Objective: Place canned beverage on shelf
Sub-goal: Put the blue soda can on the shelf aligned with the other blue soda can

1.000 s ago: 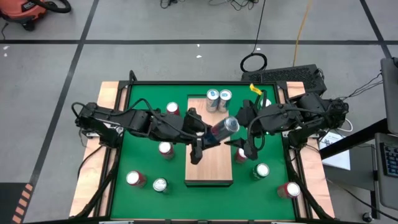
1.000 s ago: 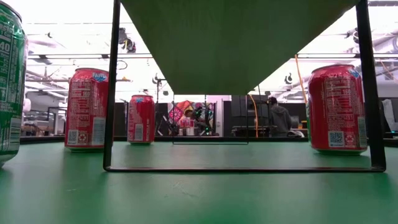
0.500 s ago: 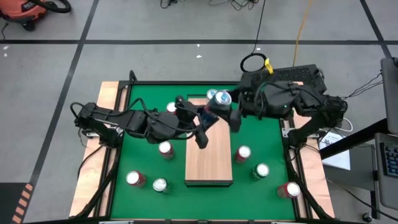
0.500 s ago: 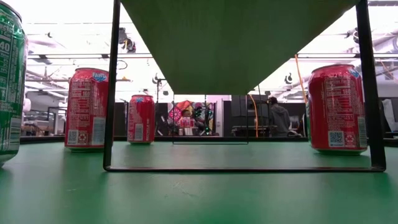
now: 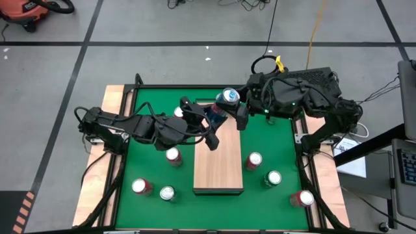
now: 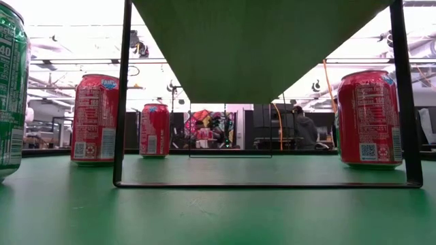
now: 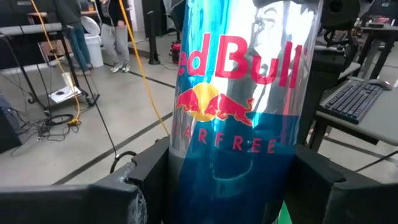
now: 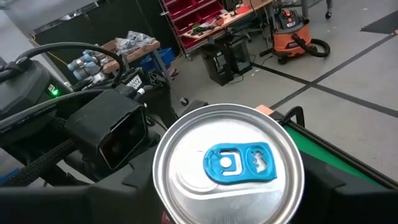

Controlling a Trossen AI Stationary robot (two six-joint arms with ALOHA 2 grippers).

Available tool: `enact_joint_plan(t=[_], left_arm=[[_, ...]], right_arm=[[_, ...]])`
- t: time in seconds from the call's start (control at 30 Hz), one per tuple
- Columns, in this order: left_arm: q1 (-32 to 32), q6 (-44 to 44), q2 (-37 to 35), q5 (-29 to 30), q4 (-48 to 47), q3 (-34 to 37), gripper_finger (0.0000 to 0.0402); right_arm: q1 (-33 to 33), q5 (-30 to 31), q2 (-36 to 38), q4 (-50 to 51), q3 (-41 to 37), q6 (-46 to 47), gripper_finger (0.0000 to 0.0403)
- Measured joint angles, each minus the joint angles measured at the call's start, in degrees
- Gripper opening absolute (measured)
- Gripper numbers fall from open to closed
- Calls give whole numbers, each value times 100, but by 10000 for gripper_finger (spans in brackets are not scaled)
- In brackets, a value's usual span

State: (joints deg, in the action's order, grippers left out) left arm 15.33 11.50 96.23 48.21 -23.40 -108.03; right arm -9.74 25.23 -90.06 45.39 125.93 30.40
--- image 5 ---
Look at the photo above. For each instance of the wooden table side board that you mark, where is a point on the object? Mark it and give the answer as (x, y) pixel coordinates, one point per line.
(330, 185)
(92, 175)

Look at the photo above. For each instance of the black metal beam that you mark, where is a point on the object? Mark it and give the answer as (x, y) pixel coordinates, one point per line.
(367, 148)

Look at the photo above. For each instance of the silver metal mounting bracket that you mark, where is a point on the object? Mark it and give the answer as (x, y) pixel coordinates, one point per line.
(300, 138)
(92, 140)

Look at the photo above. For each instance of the grey monitor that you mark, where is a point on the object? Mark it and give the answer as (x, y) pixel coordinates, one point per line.
(409, 97)

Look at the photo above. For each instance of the dark computer keyboard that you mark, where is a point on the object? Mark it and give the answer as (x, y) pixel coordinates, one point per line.
(409, 167)

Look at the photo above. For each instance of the red Fanta soda can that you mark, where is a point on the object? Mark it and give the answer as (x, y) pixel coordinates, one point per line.
(306, 197)
(139, 186)
(178, 112)
(173, 154)
(255, 158)

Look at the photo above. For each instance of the black round knob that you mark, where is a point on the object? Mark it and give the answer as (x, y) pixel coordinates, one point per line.
(383, 226)

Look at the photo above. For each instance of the blue silver Red Bull can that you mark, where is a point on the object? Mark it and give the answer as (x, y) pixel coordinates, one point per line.
(228, 96)

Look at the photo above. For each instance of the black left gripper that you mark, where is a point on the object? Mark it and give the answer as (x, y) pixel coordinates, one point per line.
(172, 131)

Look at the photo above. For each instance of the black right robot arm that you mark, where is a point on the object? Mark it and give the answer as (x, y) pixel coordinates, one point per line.
(308, 97)

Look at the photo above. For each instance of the white paper sheet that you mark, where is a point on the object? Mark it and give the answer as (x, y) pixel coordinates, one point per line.
(356, 167)

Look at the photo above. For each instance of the wooden shelf with black frame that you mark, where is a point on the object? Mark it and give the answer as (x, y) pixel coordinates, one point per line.
(217, 162)

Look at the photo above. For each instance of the black mesh computer case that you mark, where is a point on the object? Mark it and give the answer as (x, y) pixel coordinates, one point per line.
(315, 73)

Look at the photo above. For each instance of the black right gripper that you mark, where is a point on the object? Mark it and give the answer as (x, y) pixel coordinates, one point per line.
(258, 94)

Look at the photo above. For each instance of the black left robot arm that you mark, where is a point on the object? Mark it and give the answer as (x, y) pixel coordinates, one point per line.
(107, 125)

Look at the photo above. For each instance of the yellow tape tag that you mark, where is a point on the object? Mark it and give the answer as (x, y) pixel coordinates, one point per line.
(279, 64)

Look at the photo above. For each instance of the black orange striped floor mat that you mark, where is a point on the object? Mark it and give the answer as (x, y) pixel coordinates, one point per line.
(9, 214)

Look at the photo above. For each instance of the grey desk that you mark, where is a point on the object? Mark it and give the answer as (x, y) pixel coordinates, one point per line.
(404, 201)

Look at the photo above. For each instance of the green tray table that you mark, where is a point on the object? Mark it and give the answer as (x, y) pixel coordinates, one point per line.
(208, 86)

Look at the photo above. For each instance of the orange shop vacuum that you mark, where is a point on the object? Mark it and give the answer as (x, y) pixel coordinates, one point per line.
(22, 11)

